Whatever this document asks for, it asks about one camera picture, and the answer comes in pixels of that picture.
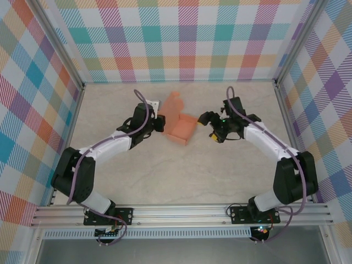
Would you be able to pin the grey metal panel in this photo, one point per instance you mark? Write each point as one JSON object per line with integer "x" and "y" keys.
{"x": 178, "y": 251}

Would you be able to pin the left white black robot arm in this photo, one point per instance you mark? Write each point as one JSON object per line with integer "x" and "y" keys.
{"x": 63, "y": 176}

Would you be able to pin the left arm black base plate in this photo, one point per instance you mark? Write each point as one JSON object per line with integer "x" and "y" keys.
{"x": 127, "y": 213}

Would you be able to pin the aluminium mounting rail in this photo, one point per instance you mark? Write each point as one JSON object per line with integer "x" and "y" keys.
{"x": 178, "y": 213}

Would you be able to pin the right aluminium frame post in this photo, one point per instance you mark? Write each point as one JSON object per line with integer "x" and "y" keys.
{"x": 295, "y": 41}

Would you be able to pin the aluminium floor rail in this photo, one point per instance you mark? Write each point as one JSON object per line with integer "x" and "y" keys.
{"x": 74, "y": 121}
{"x": 288, "y": 123}

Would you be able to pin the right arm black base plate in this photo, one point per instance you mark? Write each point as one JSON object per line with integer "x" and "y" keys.
{"x": 239, "y": 214}

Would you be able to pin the left aluminium frame post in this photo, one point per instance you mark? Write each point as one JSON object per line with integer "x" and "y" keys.
{"x": 62, "y": 46}

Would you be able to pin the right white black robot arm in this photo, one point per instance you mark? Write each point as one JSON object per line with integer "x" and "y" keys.
{"x": 286, "y": 184}

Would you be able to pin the right aluminium floor rail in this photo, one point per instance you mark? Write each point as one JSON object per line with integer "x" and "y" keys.
{"x": 288, "y": 123}

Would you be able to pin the orange paper box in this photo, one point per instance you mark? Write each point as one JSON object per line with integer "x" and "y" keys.
{"x": 182, "y": 129}

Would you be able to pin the aluminium frame post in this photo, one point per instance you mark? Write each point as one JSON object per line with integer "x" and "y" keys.
{"x": 62, "y": 46}
{"x": 295, "y": 41}

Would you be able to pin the left aluminium floor rail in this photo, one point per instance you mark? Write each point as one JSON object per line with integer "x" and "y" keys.
{"x": 74, "y": 121}

